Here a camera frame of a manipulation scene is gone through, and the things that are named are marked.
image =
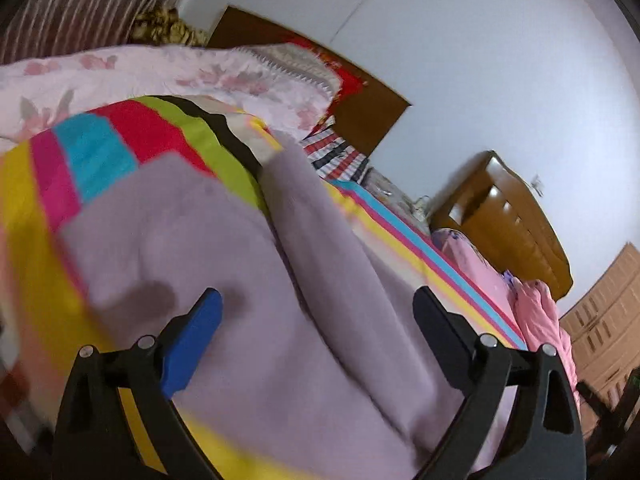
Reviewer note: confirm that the red black striped pillow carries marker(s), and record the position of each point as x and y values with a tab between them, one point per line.
335	152

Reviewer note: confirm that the lilac knitted sweater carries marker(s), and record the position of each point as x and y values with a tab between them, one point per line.
300	310

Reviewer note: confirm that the pink floral quilt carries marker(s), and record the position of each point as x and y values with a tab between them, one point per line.
150	75

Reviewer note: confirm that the small wall hook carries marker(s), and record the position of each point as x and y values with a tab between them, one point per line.
537	183

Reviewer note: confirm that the grey patterned pillow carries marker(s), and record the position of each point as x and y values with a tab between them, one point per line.
390	192

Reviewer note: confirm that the dark brown flat headboard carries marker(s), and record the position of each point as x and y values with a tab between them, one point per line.
370	115

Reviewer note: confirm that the dark yellow patterned cloth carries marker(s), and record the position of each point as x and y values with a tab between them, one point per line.
167	27

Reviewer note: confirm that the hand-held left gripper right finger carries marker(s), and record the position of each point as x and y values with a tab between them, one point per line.
442	345

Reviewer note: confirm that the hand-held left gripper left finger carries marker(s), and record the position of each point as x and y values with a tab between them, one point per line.
192	345

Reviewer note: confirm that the light brown wooden wardrobe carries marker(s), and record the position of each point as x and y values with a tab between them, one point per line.
610	320

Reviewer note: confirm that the red cloth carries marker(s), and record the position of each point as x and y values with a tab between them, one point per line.
350	82

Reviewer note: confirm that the pink padded quilt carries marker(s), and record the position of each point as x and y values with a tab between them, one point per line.
542	310

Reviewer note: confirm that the rainbow striped bedsheet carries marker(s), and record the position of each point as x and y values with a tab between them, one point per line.
100	145

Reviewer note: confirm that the red striped curtain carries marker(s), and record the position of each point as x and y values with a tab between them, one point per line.
75	5

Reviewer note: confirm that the glossy panelled wooden headboard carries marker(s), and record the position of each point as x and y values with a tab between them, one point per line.
515	225

